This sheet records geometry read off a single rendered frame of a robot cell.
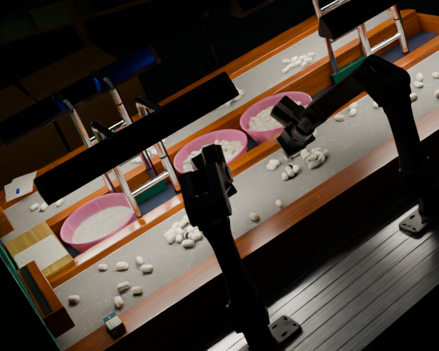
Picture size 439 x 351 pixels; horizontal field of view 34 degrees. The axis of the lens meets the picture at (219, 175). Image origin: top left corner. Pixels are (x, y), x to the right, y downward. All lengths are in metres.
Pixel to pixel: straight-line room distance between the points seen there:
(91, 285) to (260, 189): 0.57
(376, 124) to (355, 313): 0.77
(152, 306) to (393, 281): 0.61
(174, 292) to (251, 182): 0.52
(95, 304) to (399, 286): 0.82
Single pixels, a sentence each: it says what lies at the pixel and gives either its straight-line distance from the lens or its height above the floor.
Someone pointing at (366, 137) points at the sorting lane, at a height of 0.74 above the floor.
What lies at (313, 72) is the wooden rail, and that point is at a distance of 2.77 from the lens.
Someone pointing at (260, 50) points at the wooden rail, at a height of 0.76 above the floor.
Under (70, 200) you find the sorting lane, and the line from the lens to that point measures 2.63.
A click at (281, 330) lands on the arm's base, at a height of 0.68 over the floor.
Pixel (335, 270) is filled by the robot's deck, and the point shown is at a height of 0.67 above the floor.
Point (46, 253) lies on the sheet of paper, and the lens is 2.31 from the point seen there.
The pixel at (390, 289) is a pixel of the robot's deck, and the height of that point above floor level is 0.67.
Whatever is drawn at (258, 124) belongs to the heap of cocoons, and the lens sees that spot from 2.57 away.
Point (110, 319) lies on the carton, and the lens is 1.89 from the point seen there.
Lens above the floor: 1.87
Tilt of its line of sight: 29 degrees down
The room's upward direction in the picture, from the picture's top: 22 degrees counter-clockwise
